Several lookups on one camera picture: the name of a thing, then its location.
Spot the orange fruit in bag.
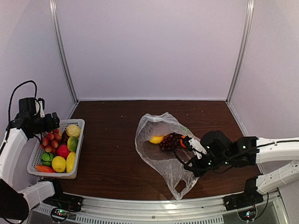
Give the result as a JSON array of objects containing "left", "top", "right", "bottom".
[{"left": 180, "top": 135, "right": 186, "bottom": 148}]

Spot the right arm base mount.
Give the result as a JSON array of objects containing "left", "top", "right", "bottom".
[{"left": 223, "top": 176, "right": 263, "bottom": 211}]

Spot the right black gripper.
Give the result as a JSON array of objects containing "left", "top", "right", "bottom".
[{"left": 184, "top": 154, "right": 231, "bottom": 178}]

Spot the green round fruit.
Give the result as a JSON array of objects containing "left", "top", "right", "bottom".
[{"left": 41, "top": 152, "right": 54, "bottom": 166}]

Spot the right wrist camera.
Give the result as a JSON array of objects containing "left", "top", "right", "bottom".
[{"left": 184, "top": 136, "right": 207, "bottom": 159}]

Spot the black cable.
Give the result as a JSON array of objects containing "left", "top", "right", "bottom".
[
  {"left": 172, "top": 137, "right": 260, "bottom": 168},
  {"left": 7, "top": 80, "right": 38, "bottom": 131}
]

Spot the dark purple fruit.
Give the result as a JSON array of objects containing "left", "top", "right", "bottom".
[{"left": 61, "top": 136, "right": 69, "bottom": 145}]

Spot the red round fruit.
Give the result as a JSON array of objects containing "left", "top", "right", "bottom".
[{"left": 57, "top": 145, "right": 70, "bottom": 159}]

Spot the left black cable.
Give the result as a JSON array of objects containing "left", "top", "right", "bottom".
[{"left": 7, "top": 80, "right": 38, "bottom": 131}]

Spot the dark purple grape bunch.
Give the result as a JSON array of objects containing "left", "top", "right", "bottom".
[{"left": 159, "top": 133, "right": 185, "bottom": 152}]

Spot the aluminium front rail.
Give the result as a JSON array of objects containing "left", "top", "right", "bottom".
[{"left": 25, "top": 190, "right": 290, "bottom": 224}]

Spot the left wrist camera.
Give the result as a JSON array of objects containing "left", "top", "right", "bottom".
[{"left": 35, "top": 98, "right": 45, "bottom": 118}]

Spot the clear plastic bag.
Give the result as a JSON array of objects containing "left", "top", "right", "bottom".
[{"left": 135, "top": 112, "right": 200, "bottom": 201}]

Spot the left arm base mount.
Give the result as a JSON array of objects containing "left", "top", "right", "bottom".
[{"left": 43, "top": 179, "right": 83, "bottom": 212}]

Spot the yellow fruit front centre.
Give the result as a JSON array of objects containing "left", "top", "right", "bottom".
[{"left": 51, "top": 156, "right": 66, "bottom": 173}]

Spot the right black cable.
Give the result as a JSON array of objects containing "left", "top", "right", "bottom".
[{"left": 172, "top": 137, "right": 260, "bottom": 168}]

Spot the white plastic basket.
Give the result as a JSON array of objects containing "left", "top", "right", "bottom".
[{"left": 27, "top": 119, "right": 85, "bottom": 179}]

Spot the orange red fruit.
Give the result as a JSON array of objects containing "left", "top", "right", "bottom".
[{"left": 36, "top": 164, "right": 56, "bottom": 173}]

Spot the yellow green fruit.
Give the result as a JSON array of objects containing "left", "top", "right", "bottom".
[{"left": 67, "top": 136, "right": 79, "bottom": 152}]

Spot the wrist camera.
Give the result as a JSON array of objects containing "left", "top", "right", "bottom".
[
  {"left": 184, "top": 136, "right": 207, "bottom": 159},
  {"left": 35, "top": 98, "right": 45, "bottom": 118}
]

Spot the yellow fruit front right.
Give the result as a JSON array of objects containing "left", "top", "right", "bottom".
[{"left": 66, "top": 152, "right": 76, "bottom": 173}]

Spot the pale fruit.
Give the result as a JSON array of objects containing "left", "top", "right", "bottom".
[{"left": 66, "top": 125, "right": 81, "bottom": 137}]

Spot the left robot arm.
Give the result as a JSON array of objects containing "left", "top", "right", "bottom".
[{"left": 0, "top": 98, "right": 67, "bottom": 224}]

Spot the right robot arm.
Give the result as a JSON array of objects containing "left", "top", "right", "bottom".
[{"left": 181, "top": 131, "right": 299, "bottom": 206}]

